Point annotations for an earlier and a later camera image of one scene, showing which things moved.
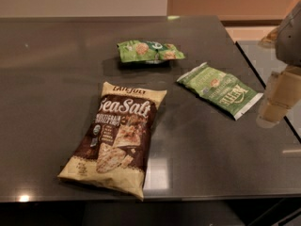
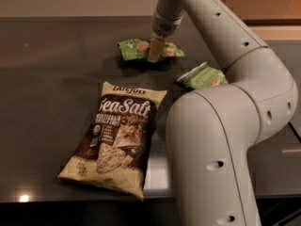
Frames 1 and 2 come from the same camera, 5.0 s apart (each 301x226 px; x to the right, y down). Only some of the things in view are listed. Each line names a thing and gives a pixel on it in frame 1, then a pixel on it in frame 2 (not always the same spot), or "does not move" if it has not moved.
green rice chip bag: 135,51 does not move
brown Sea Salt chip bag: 114,152 does not move
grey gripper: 290,40 to 163,27
